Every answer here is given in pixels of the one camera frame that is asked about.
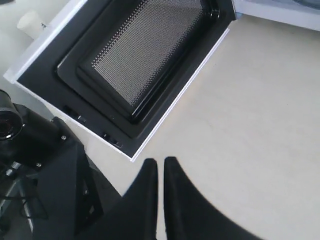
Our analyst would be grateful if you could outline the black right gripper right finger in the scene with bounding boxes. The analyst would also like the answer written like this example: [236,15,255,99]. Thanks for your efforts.
[164,156,259,240]

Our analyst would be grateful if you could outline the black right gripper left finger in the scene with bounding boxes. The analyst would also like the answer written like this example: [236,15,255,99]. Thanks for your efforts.
[99,158,158,240]

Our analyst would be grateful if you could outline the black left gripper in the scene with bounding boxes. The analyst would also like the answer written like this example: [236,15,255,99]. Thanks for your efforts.
[32,117,104,237]

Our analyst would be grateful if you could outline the white microwave door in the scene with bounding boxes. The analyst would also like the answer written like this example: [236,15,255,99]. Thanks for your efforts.
[1,0,235,161]

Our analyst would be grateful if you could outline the white microwave oven body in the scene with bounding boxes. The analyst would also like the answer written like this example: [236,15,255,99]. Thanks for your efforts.
[233,0,320,31]

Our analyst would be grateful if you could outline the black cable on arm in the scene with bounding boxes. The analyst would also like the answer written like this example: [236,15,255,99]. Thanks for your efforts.
[0,159,48,226]

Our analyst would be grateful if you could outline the white microwave door handle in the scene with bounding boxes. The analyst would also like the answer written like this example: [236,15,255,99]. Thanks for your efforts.
[16,10,48,40]

